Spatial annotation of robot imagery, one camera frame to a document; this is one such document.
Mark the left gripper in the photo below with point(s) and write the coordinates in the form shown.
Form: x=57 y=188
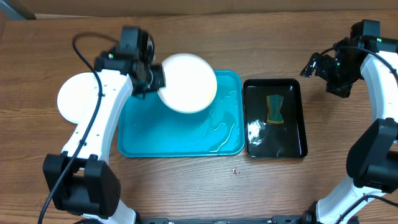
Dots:
x=159 y=74

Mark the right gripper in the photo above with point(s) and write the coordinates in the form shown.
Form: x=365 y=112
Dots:
x=324 y=64

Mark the pinkish white plate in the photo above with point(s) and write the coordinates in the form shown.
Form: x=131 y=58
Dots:
x=190 y=83

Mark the green yellow sponge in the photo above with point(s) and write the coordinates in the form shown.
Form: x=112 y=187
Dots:
x=274 y=104

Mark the white plate top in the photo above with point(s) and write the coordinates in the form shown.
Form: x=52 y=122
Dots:
x=77 y=96

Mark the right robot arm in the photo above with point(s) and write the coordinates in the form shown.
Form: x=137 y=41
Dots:
x=371 y=165

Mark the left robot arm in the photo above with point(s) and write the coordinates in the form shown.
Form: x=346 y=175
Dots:
x=79 y=178

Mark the teal plastic tray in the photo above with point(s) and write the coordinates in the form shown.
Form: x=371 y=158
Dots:
x=148 y=128

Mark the black rectangular tray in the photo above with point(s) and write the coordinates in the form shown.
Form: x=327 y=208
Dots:
x=265 y=140

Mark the small debris on table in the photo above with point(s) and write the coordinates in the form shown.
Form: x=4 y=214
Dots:
x=236 y=171

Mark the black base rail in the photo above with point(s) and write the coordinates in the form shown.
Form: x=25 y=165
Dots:
x=278 y=219

